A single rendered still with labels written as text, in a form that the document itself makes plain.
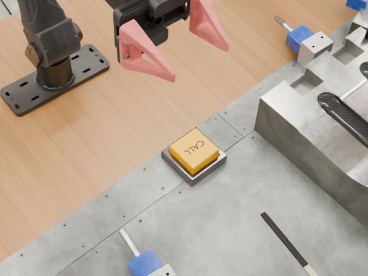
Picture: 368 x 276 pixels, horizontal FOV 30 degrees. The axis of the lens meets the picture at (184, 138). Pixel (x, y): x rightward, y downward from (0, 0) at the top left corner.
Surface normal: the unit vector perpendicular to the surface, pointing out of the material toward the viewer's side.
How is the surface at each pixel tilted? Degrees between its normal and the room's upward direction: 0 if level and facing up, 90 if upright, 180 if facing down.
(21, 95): 0
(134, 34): 22
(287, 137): 90
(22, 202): 0
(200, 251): 0
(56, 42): 60
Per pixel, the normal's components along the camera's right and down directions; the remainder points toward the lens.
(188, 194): 0.04, -0.58
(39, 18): 0.55, 0.28
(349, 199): -0.75, 0.52
